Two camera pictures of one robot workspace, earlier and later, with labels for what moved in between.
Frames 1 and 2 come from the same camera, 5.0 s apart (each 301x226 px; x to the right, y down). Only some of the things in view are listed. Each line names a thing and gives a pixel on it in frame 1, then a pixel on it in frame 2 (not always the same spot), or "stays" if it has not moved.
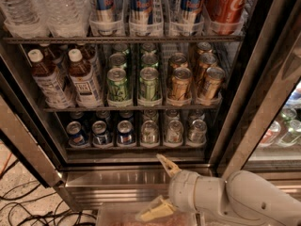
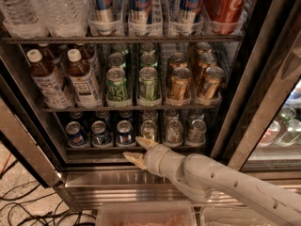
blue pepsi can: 125,135 stays
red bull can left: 105,8 stays
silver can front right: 198,132 stays
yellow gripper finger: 171,169 → 147,143
